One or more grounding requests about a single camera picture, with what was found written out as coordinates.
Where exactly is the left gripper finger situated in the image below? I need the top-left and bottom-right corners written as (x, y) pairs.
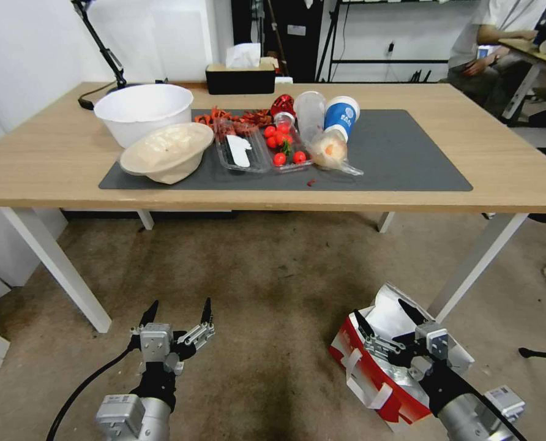
top-left (130, 301), bottom-right (160, 333)
top-left (176, 297), bottom-right (217, 346)

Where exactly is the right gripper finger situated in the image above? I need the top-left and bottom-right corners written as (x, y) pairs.
top-left (397, 299), bottom-right (432, 328)
top-left (353, 311), bottom-right (402, 357)

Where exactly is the red white delivery bag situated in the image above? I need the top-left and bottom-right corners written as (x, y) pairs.
top-left (327, 282), bottom-right (476, 432)

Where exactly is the clear bag with food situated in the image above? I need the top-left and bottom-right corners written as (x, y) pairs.
top-left (307, 128), bottom-right (365, 177)

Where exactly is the beige paper bowl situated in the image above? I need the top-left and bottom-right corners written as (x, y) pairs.
top-left (119, 122), bottom-right (215, 186)

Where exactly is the dark grey table mat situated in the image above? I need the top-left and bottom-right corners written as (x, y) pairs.
top-left (98, 108), bottom-right (474, 192)

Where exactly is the clear plastic tray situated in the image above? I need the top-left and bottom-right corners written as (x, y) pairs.
top-left (213, 118), bottom-right (274, 175)

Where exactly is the clear plastic tomato box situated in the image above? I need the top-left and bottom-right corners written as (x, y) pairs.
top-left (260, 120), bottom-right (315, 173)

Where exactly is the wooden table with white legs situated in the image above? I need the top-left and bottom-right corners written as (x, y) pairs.
top-left (0, 81), bottom-right (546, 334)

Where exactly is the large white bowl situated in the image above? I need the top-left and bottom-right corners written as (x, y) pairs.
top-left (93, 83), bottom-right (195, 149)

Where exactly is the blue paper cup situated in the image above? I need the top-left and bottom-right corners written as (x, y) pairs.
top-left (323, 95), bottom-right (361, 141)

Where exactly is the tall clear plastic cup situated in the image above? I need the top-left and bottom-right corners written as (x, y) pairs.
top-left (293, 91), bottom-right (327, 141)

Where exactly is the red drink can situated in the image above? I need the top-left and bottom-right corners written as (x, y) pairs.
top-left (271, 94), bottom-right (297, 118)

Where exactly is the black tissue box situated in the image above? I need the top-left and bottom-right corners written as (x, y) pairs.
top-left (204, 62), bottom-right (277, 96)

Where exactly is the black shelf rack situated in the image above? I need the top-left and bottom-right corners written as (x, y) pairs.
top-left (327, 0), bottom-right (481, 83)

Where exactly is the white tissue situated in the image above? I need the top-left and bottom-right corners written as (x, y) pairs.
top-left (225, 42), bottom-right (262, 70)

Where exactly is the black desk lamp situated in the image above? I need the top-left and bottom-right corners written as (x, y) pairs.
top-left (70, 0), bottom-right (128, 110)

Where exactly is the black cabinet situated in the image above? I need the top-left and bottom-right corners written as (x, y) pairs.
top-left (231, 0), bottom-right (324, 83)

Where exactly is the wooden side desk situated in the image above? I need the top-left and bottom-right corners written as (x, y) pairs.
top-left (498, 37), bottom-right (546, 121)

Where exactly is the person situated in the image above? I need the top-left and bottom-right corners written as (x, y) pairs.
top-left (440, 0), bottom-right (546, 120)

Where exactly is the black tripod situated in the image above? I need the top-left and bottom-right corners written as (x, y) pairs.
top-left (315, 0), bottom-right (347, 83)

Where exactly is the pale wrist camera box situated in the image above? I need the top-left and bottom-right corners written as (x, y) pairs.
top-left (415, 321), bottom-right (451, 360)
top-left (140, 323), bottom-right (172, 362)

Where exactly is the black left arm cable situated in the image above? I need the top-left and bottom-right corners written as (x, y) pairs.
top-left (45, 348), bottom-right (141, 441)

